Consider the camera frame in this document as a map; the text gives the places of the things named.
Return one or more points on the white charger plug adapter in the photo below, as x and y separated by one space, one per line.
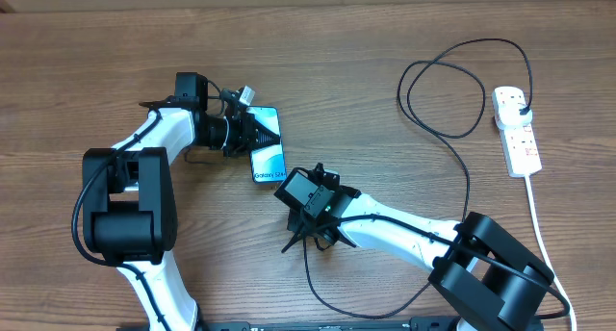
508 116

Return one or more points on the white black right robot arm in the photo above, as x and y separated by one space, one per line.
487 276

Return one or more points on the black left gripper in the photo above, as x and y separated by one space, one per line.
247 124

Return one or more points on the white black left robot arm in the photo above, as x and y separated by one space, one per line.
125 216

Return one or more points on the white power strip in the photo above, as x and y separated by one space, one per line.
519 144

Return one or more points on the blue Samsung Galaxy smartphone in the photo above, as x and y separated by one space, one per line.
267 158

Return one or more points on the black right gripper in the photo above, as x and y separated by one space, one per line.
301 224

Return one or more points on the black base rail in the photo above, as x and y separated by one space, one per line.
439 323

